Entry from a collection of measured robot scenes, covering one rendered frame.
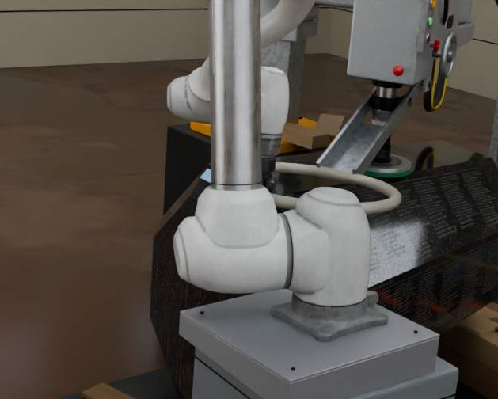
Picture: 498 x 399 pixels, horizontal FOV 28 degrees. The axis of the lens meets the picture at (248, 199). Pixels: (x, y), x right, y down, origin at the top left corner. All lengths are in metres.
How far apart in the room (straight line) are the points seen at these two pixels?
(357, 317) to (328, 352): 0.13
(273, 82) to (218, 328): 0.64
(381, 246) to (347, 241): 1.06
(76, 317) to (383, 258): 1.55
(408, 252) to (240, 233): 1.24
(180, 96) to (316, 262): 0.60
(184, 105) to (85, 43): 7.08
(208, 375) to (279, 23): 0.76
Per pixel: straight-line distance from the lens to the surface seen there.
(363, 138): 3.07
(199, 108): 2.33
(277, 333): 2.01
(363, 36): 3.10
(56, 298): 4.27
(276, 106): 2.36
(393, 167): 3.18
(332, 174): 2.84
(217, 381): 2.11
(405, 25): 3.06
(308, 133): 3.78
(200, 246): 1.90
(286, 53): 3.89
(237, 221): 1.90
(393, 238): 3.06
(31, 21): 9.15
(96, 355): 3.80
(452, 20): 3.49
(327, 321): 2.01
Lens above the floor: 1.72
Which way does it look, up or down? 18 degrees down
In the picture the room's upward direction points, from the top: 4 degrees clockwise
